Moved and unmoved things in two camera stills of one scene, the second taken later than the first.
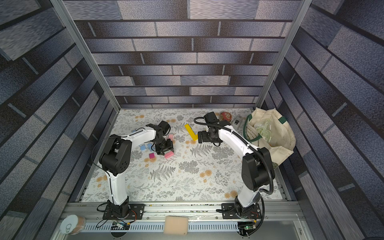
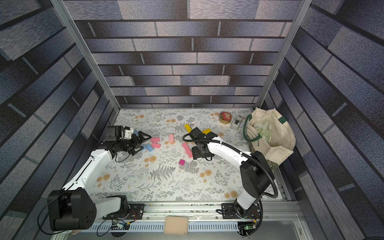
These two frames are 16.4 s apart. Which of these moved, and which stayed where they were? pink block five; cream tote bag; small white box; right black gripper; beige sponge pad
Moved: right black gripper; pink block five
Stayed: cream tote bag; beige sponge pad; small white box
